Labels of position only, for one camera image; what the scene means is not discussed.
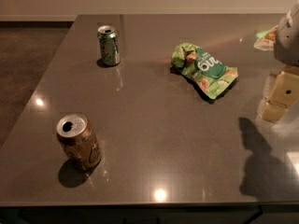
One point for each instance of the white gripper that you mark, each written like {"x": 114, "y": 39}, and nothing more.
{"x": 289, "y": 41}

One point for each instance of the green rice chip bag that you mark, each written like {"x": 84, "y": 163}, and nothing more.
{"x": 210, "y": 75}

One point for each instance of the green soda can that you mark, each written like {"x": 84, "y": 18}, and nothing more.
{"x": 109, "y": 48}

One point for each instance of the orange soda can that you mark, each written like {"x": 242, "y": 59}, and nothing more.
{"x": 78, "y": 140}

